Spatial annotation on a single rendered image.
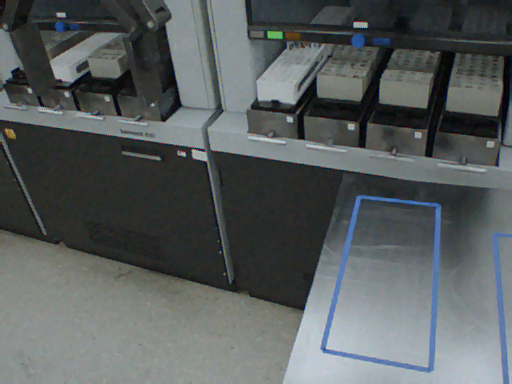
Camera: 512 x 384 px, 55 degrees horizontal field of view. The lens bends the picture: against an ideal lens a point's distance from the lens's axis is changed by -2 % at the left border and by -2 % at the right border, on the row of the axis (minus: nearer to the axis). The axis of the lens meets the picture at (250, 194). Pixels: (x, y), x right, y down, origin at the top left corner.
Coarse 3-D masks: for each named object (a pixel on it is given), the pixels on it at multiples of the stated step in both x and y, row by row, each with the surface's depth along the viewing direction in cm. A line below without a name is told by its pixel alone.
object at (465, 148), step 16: (448, 128) 108; (464, 128) 107; (480, 128) 107; (496, 128) 107; (448, 144) 110; (464, 144) 108; (480, 144) 107; (496, 144) 105; (448, 160) 112; (464, 160) 109; (480, 160) 109
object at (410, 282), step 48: (384, 192) 92; (432, 192) 91; (480, 192) 89; (336, 240) 83; (384, 240) 82; (432, 240) 81; (480, 240) 80; (336, 288) 75; (384, 288) 74; (432, 288) 73; (480, 288) 72; (336, 336) 68; (384, 336) 68; (432, 336) 67; (480, 336) 66
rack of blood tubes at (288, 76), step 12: (300, 48) 140; (324, 48) 140; (276, 60) 135; (288, 60) 135; (300, 60) 134; (312, 60) 132; (324, 60) 142; (276, 72) 129; (288, 72) 128; (300, 72) 127; (312, 72) 139; (264, 84) 124; (276, 84) 123; (288, 84) 122; (300, 84) 134; (264, 96) 126; (276, 96) 125; (288, 96) 123; (300, 96) 127
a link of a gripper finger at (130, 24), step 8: (104, 0) 42; (112, 0) 41; (120, 0) 42; (128, 0) 42; (112, 8) 42; (120, 8) 41; (128, 8) 42; (120, 16) 42; (128, 16) 42; (136, 16) 44; (128, 24) 42; (136, 24) 42; (136, 32) 41
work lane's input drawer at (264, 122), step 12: (312, 84) 133; (312, 96) 131; (252, 108) 126; (264, 108) 125; (276, 108) 123; (288, 108) 122; (300, 108) 124; (252, 120) 128; (264, 120) 126; (276, 120) 125; (288, 120) 123; (300, 120) 125; (252, 132) 130; (264, 132) 128; (276, 132) 127; (288, 132) 125; (276, 144) 124
